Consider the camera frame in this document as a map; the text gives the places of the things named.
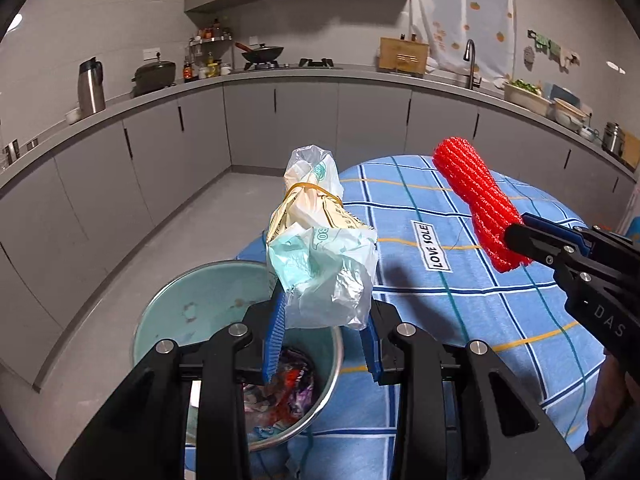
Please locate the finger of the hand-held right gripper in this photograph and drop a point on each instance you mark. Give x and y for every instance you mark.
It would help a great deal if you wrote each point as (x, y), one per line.
(545, 252)
(580, 241)

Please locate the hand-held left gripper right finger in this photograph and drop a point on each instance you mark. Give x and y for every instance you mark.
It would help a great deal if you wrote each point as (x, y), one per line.
(372, 355)

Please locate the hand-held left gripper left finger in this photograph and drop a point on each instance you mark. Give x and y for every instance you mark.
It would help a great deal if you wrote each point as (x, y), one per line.
(274, 345)

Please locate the purple foil wrapper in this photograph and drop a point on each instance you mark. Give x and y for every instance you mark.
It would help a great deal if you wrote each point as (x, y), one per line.
(295, 370)

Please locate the teal plastic waste bin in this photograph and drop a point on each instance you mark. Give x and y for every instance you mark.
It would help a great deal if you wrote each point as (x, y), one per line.
(200, 300)

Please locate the clear green-printed plastic bag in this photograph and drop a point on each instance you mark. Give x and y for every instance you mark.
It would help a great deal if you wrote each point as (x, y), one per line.
(320, 270)

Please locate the red foam net sleeve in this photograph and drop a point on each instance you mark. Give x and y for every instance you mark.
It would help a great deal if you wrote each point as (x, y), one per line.
(475, 195)

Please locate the person's right hand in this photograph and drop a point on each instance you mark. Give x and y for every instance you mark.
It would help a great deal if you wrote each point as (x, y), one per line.
(607, 400)

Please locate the blue checked tablecloth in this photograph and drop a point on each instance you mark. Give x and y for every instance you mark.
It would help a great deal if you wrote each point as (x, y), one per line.
(500, 320)

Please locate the steel pot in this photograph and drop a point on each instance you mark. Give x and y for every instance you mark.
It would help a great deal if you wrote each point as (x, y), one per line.
(612, 140)

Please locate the cream pink-rimmed bowl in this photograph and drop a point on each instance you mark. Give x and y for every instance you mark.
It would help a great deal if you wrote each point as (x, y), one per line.
(570, 115)

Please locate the cream plastic basin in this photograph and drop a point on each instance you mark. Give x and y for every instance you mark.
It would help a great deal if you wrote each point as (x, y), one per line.
(525, 101)

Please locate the green vegetables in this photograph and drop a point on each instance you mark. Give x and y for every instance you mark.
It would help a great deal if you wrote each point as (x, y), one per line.
(525, 86)

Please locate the beige hanging cloth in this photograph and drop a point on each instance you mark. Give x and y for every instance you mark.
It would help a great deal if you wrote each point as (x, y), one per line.
(570, 59)

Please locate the black kitchen faucet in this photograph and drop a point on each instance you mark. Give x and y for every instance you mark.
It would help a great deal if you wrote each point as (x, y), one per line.
(471, 75)

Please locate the grey hanging scrubber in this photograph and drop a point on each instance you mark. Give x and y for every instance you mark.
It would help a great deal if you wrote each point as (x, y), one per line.
(529, 54)

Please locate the green checked hanging cloth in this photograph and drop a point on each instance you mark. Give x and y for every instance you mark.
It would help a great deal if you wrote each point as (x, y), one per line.
(545, 42)

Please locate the grey lower cabinets with countertop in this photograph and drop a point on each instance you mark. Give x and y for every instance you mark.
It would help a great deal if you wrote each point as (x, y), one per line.
(300, 125)

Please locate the wooden cutting board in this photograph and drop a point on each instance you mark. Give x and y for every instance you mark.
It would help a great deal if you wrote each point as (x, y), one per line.
(402, 57)

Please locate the white orange-printed curtain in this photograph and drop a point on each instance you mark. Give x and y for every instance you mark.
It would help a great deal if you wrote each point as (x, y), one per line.
(450, 10)

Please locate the row of condiment bottles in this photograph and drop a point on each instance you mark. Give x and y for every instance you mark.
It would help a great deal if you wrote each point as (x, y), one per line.
(210, 70)

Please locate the gas stove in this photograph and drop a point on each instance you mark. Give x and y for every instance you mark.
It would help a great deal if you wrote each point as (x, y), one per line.
(315, 63)

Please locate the black wok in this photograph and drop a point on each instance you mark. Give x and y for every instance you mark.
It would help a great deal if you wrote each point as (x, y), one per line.
(262, 53)

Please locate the black rice cooker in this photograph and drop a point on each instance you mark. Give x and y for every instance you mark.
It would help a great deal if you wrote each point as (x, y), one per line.
(154, 77)

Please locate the small white bowl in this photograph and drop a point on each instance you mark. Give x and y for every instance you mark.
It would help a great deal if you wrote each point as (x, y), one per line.
(73, 116)

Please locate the steel thermos jug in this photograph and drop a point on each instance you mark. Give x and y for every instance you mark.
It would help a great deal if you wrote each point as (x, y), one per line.
(91, 90)

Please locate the steel spice rack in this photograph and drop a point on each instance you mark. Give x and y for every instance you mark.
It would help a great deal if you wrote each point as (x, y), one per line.
(212, 35)

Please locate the steel cup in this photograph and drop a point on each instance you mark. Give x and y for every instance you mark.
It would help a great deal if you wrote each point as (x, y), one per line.
(12, 152)

